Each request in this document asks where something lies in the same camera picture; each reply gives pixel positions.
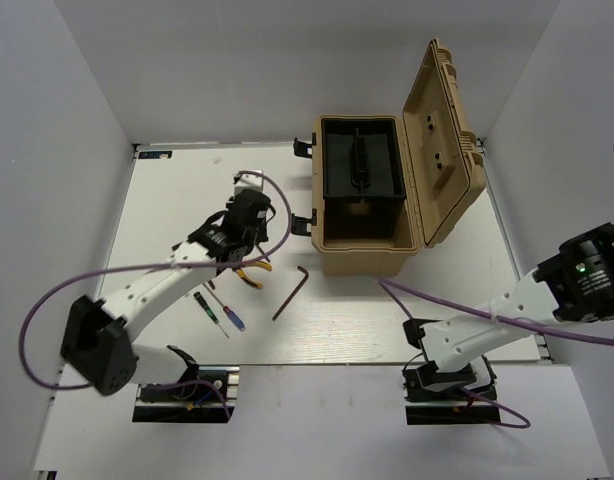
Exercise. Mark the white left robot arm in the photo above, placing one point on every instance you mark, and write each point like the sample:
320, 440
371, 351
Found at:
100, 336

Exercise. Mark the dark blue table label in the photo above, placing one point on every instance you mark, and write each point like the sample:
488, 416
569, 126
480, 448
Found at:
158, 154

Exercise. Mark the tan plastic toolbox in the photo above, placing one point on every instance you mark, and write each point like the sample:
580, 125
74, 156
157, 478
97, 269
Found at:
443, 176

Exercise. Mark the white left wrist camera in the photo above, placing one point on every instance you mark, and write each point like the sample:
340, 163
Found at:
248, 181

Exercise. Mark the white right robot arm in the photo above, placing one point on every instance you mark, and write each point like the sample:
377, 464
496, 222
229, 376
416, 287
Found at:
573, 287

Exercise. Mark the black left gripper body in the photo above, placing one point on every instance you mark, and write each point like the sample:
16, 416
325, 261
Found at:
260, 235

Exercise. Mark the red blue handled screwdriver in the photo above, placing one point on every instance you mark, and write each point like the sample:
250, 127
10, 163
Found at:
234, 318

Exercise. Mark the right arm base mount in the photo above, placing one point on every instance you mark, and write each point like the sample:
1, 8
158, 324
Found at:
463, 397

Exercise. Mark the black toolbox inner tray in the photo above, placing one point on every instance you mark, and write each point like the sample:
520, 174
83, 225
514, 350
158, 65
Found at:
361, 160

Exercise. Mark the black green precision screwdriver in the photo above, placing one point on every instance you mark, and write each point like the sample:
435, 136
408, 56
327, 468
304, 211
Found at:
200, 300

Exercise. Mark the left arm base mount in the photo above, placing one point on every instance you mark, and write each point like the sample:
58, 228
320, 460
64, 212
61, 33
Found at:
213, 403

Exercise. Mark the brown hex key long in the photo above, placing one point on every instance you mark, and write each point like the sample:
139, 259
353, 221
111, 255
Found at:
293, 293

